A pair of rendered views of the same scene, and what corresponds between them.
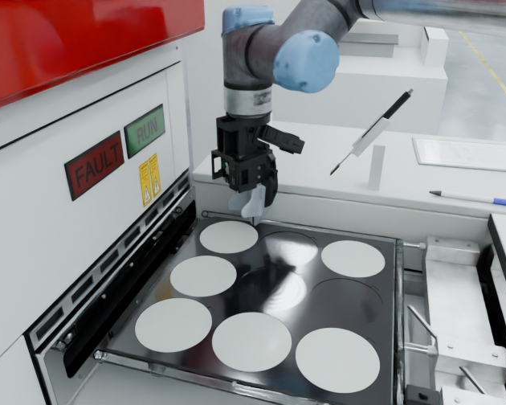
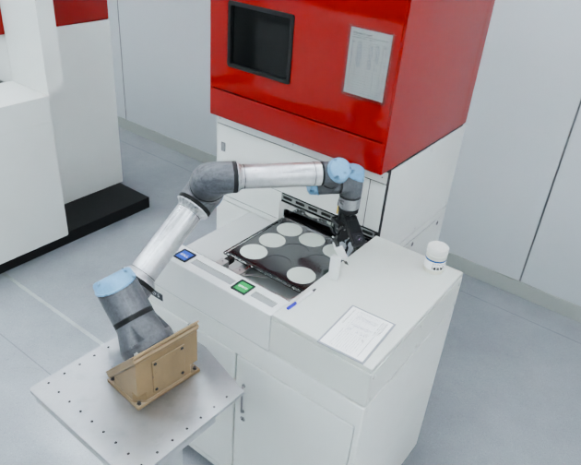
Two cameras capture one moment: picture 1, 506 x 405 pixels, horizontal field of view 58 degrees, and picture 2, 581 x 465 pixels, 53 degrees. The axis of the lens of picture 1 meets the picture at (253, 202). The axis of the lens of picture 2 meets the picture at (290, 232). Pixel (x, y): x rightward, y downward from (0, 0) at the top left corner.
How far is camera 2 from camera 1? 220 cm
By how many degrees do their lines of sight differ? 90
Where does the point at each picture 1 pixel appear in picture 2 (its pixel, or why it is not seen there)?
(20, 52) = (285, 131)
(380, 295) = (274, 270)
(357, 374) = (244, 252)
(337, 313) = (271, 258)
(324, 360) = (254, 249)
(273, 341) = (268, 243)
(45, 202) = not seen: hidden behind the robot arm
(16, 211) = not seen: hidden behind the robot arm
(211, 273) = (311, 241)
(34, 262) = not seen: hidden behind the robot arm
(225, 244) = (329, 248)
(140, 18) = (330, 147)
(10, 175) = (291, 157)
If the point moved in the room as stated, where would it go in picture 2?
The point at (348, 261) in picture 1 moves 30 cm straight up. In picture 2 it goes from (299, 272) to (306, 196)
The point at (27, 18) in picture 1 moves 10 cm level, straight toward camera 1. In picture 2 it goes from (290, 126) to (262, 125)
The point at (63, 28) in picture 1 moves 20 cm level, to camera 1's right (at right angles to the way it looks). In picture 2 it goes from (298, 133) to (278, 152)
